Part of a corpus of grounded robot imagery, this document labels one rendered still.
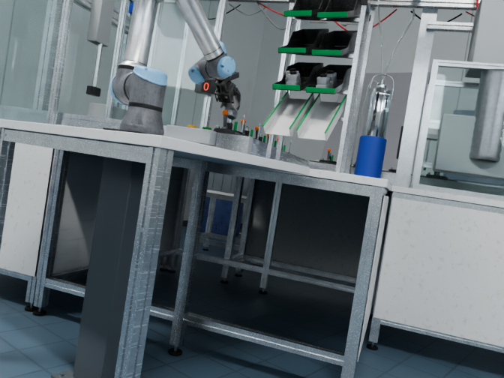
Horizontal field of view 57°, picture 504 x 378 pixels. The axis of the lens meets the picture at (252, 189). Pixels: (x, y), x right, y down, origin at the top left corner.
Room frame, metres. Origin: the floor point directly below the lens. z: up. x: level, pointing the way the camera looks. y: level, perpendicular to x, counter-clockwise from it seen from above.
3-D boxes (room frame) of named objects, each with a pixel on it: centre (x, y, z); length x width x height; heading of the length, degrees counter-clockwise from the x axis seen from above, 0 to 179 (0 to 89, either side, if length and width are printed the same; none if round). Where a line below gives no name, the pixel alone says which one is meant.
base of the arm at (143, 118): (1.63, 0.41, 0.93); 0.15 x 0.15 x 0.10
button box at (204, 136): (2.02, 0.29, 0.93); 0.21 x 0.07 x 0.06; 73
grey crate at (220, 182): (4.34, 0.13, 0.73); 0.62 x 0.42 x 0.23; 73
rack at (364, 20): (2.21, -0.23, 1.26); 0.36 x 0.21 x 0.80; 73
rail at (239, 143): (2.13, 0.46, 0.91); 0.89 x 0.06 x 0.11; 73
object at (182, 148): (1.67, 0.38, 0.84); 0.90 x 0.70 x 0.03; 53
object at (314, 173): (2.62, 0.02, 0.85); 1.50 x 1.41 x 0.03; 73
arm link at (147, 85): (1.63, 0.41, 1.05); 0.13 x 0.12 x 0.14; 41
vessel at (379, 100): (2.78, -0.66, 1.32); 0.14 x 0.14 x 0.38
